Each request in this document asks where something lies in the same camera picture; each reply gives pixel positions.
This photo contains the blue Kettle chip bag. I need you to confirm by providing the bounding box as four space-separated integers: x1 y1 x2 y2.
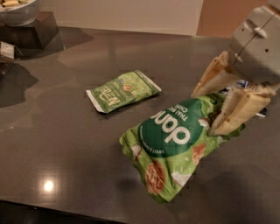
223 80 268 118

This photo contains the silver bowl with snacks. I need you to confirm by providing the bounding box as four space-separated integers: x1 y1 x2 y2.
0 0 44 26

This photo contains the small white label card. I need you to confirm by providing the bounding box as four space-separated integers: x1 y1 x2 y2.
0 41 15 60

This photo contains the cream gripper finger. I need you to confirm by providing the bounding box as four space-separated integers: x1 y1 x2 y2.
192 51 241 98
208 83 276 136

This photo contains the green Kettle chip bag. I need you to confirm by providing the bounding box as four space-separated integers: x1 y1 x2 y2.
86 70 162 114

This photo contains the green Dang rice chip bag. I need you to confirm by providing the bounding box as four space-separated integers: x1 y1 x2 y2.
120 94 245 203

